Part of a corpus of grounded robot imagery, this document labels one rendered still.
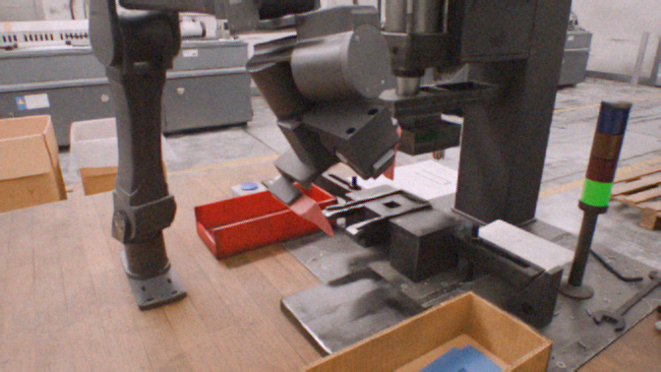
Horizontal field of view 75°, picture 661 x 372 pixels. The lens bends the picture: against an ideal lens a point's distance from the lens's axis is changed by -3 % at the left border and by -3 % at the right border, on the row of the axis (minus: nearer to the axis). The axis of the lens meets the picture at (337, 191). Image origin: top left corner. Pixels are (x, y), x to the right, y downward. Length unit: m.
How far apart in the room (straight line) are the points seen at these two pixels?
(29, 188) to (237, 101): 3.01
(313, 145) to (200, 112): 4.84
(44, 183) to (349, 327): 2.40
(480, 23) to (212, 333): 0.59
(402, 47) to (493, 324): 0.39
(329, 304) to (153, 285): 0.28
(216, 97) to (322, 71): 4.92
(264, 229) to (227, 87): 4.50
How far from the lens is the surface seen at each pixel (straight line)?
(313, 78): 0.36
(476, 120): 0.92
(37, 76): 5.06
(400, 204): 0.80
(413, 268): 0.73
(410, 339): 0.56
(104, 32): 0.60
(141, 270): 0.77
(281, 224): 0.83
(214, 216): 0.91
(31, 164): 2.80
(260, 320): 0.66
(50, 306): 0.80
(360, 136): 0.35
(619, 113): 0.69
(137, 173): 0.67
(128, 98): 0.62
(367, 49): 0.36
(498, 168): 0.90
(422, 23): 0.69
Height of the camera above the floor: 1.30
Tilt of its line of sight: 22 degrees down
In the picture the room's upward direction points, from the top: straight up
